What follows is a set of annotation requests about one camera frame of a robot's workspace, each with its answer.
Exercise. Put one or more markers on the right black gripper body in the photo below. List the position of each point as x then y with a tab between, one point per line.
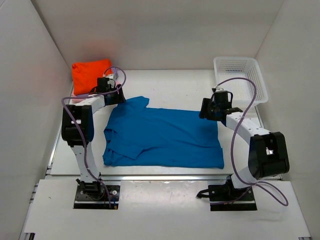
213	109

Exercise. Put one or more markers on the blue t shirt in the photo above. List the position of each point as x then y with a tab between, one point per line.
138	135

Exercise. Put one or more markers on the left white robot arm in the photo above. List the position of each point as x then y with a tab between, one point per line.
78	130

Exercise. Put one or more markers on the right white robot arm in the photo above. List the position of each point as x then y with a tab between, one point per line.
267	151

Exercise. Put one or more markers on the purple folded t shirt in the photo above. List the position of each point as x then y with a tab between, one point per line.
114	73

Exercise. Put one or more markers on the orange folded t shirt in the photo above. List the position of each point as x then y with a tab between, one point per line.
85	74

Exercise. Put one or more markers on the white plastic basket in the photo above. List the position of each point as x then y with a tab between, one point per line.
241	76

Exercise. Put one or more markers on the pink folded t shirt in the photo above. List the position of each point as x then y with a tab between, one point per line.
78	98

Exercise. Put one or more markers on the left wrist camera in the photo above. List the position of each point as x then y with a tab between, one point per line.
110	80

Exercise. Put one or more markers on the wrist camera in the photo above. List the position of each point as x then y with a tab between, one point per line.
217	89
110	80

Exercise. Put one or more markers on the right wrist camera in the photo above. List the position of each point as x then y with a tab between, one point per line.
217	89

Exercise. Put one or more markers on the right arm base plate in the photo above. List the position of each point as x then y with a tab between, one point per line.
224	197

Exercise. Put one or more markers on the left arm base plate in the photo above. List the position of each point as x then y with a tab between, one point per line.
92	195

